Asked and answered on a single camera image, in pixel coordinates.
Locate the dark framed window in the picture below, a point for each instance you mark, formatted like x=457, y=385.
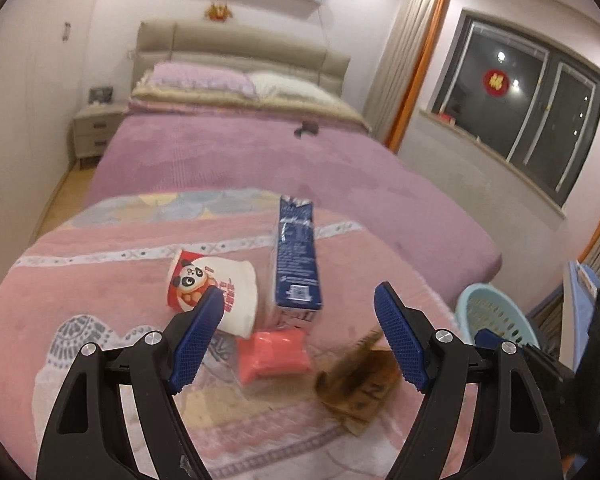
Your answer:
x=525, y=110

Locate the small red box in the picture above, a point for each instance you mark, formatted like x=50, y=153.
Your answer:
x=444, y=117

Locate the orange plush toy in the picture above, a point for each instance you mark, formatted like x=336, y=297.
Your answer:
x=217, y=11

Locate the pink packet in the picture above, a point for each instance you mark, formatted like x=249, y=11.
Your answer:
x=272, y=355

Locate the dark picture frame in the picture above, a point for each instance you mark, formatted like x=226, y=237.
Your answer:
x=101, y=95

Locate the light blue plastic basket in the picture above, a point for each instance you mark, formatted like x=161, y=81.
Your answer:
x=495, y=310

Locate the red round window decoration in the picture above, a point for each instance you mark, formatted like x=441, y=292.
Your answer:
x=497, y=81

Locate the white wardrobe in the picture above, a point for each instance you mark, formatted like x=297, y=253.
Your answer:
x=25, y=110

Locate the small dark object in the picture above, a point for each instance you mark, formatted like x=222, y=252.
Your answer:
x=306, y=130

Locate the white pillow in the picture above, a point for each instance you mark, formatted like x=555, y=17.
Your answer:
x=295, y=89

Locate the purple pillow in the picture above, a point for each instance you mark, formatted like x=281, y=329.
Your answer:
x=200, y=80

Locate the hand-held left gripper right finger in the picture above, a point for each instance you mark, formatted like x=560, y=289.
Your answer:
x=400, y=340

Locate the panda print paper cup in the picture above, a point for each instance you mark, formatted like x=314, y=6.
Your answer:
x=215, y=285

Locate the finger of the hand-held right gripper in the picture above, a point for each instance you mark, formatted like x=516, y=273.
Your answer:
x=550, y=365

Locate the beige nightstand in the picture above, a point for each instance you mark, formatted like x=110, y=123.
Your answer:
x=97, y=132

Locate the white side table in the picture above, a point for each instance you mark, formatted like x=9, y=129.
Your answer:
x=575, y=305

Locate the blue white milk carton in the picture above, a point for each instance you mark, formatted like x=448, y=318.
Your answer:
x=295, y=260

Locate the beige folded quilt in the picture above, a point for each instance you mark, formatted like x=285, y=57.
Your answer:
x=240, y=105

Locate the bed with beige headboard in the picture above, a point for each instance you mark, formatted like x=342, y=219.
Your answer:
x=280, y=160

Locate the pink patterned blanket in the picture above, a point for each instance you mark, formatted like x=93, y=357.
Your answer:
x=105, y=310

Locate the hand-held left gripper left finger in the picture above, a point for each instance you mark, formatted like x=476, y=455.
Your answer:
x=197, y=340

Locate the brown paper bag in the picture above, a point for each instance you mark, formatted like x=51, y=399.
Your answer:
x=360, y=390

